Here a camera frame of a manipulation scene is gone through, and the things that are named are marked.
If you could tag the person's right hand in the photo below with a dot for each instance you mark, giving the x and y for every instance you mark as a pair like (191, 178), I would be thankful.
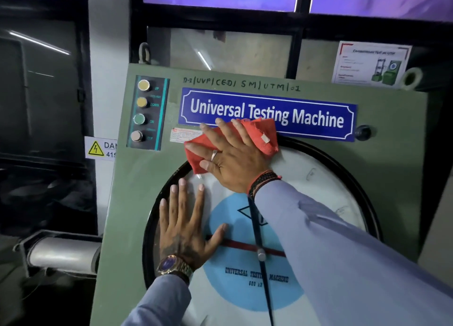
(235, 166)

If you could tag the person's left hand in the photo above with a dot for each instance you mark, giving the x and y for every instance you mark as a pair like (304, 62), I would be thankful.
(182, 233)

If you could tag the person's left little finger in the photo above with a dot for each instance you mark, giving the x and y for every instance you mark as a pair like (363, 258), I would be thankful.
(164, 212)

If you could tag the person's right middle finger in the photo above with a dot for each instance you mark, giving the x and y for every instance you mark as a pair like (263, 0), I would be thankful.
(217, 137)

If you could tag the person's left middle finger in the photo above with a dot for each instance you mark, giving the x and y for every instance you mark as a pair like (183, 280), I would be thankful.
(184, 200)

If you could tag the person's right little finger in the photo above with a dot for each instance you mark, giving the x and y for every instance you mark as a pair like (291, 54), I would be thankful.
(242, 130)

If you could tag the person's right thumb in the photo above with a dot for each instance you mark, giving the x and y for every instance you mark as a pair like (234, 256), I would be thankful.
(210, 167)

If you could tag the person's left thumb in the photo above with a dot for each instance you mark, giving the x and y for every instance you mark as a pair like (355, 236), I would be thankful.
(216, 235)

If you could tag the red cleaning cloth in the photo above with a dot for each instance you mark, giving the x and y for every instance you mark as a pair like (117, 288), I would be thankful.
(263, 133)

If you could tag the person's right forearm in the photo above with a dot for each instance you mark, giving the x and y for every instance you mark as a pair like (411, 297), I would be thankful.
(346, 265)

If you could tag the person's left forearm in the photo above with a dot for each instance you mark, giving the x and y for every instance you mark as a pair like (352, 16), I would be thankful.
(161, 304)

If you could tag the red dial pointer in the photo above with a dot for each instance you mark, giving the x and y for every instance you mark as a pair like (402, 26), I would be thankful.
(240, 246)

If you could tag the red and white label sticker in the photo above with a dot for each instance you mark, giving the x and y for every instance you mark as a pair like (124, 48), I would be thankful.
(178, 135)

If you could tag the silver dial centre knob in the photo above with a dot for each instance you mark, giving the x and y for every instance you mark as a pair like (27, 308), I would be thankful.
(261, 255)

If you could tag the gold wristwatch with blue face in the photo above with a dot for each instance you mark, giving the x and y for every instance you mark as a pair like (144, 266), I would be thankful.
(173, 265)

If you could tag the black push button panel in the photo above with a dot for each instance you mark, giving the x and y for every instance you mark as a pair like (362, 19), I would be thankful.
(155, 124)

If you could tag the black dial pointer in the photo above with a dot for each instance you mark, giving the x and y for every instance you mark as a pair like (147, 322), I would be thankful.
(266, 287)

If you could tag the blue nameplate sign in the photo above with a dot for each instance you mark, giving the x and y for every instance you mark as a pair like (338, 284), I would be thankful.
(318, 118)

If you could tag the green push button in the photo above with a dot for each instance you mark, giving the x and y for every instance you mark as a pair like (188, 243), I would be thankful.
(139, 119)

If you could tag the yellow push button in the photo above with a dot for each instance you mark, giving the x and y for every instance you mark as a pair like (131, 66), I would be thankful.
(143, 85)
(142, 102)

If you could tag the yellow electrical warning sign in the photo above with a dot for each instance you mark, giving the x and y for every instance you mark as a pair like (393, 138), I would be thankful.
(97, 148)

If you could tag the round white dial gauge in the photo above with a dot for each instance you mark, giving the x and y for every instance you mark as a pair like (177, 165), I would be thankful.
(318, 191)

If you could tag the grey metal cylinder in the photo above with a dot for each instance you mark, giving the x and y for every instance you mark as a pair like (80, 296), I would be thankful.
(63, 255)

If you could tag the grey lifting eye bolt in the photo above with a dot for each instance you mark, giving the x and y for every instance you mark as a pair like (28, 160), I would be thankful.
(144, 55)

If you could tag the black round knob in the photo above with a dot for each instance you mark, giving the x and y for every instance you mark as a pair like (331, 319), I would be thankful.
(362, 133)

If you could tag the white paper poster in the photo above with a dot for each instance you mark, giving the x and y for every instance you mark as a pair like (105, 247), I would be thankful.
(357, 64)

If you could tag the green machine cabinet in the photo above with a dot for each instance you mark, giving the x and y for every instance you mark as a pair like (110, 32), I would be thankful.
(393, 173)

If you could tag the dark glass door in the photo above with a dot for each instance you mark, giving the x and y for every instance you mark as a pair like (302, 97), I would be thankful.
(46, 106)

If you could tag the pale green lifting eye bolt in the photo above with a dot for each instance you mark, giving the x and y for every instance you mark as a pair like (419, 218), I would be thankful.
(407, 81)

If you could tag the black window frame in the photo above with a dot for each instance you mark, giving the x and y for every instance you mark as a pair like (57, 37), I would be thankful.
(304, 18)

